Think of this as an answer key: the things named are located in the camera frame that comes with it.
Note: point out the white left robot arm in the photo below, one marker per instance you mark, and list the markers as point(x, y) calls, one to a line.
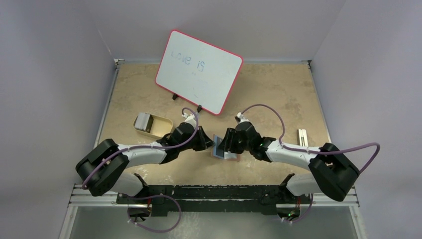
point(103, 169)

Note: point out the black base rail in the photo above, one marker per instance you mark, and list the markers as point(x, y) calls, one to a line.
point(159, 200)

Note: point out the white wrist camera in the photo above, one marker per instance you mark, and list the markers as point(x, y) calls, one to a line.
point(240, 118)
point(190, 118)

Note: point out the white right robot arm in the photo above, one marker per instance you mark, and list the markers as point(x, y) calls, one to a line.
point(329, 173)

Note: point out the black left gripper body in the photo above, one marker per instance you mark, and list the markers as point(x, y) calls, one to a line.
point(196, 144)

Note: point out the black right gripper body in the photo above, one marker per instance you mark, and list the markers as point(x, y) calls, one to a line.
point(229, 141)

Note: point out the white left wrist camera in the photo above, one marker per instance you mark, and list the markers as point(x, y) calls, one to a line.
point(190, 118)

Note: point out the cream oval tray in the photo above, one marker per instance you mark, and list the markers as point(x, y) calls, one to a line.
point(160, 127)

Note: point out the dark credit card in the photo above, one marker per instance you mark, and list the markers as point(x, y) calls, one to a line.
point(218, 152)

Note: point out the pink framed whiteboard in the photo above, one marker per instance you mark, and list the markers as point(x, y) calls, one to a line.
point(198, 72)

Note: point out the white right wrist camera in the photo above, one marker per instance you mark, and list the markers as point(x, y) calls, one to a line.
point(240, 118)

